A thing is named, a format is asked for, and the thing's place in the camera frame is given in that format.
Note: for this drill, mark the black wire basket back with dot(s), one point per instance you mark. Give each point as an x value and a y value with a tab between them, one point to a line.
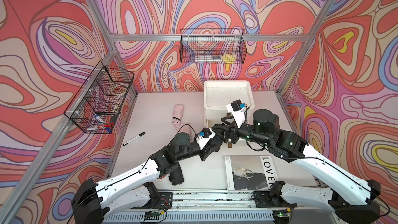
212	41

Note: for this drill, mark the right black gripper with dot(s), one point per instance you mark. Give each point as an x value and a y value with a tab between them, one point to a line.
232	127

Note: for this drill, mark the transparent box in basket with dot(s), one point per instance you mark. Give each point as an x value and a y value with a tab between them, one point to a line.
208	59

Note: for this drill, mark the black folded umbrella left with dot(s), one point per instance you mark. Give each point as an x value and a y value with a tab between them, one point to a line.
176	176

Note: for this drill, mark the pink folded umbrella lower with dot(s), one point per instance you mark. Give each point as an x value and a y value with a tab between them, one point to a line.
186	128

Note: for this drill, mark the black wire basket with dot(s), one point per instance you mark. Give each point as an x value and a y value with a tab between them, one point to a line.
103	93
212	41

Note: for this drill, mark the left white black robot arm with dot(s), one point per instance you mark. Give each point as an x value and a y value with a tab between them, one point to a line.
94	200

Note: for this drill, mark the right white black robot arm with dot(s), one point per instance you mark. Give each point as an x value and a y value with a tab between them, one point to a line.
350	198

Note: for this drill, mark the black wire basket left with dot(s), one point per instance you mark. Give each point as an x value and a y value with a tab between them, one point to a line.
103	93

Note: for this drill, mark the blue red marker pens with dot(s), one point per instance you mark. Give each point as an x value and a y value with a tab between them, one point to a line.
103	123

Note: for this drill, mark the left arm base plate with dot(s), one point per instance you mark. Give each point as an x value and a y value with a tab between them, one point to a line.
163	201

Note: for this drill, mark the pink folded umbrella upper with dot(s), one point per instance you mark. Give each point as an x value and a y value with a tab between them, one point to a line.
177	116

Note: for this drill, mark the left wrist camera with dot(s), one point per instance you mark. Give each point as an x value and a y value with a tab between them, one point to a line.
205	133

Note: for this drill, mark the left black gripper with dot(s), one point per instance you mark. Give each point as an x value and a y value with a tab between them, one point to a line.
206	151

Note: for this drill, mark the black white magazine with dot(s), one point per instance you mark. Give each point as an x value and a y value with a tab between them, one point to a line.
250	173

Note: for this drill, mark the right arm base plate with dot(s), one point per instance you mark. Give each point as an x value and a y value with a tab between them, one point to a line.
266	199

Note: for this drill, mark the white plastic drawer cabinet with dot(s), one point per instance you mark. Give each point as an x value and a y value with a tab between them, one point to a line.
218	95

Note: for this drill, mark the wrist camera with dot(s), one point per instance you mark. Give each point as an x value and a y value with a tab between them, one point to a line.
237	105
205	133

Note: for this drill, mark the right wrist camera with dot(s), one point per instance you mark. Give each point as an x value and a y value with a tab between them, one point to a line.
237	105

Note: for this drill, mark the pink folded umbrella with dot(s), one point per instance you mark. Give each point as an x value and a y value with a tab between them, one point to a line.
186	128
177	116

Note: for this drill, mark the yellow item in basket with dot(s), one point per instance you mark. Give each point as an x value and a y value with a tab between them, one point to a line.
228	58

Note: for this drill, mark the black white marker pen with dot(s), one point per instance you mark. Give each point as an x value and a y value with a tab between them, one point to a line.
133	139

